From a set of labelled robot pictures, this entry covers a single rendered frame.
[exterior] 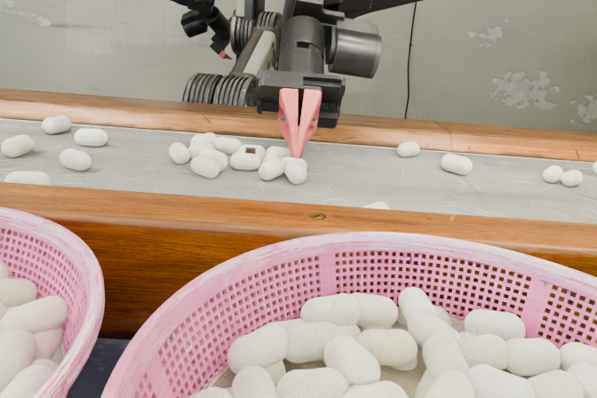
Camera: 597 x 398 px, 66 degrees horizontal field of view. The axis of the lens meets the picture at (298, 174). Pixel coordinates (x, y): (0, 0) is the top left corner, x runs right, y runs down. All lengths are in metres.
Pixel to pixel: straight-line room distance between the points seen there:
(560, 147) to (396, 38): 1.89
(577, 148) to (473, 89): 1.96
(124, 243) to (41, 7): 2.58
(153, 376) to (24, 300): 0.12
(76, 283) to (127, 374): 0.09
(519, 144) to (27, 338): 0.64
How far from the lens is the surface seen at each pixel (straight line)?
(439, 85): 2.65
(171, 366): 0.22
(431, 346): 0.25
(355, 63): 0.60
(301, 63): 0.55
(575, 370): 0.27
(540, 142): 0.75
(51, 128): 0.64
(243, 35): 1.12
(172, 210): 0.32
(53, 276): 0.30
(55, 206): 0.34
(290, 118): 0.51
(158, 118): 0.68
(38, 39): 2.88
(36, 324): 0.27
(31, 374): 0.23
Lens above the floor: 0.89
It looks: 17 degrees down
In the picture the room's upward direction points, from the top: 5 degrees clockwise
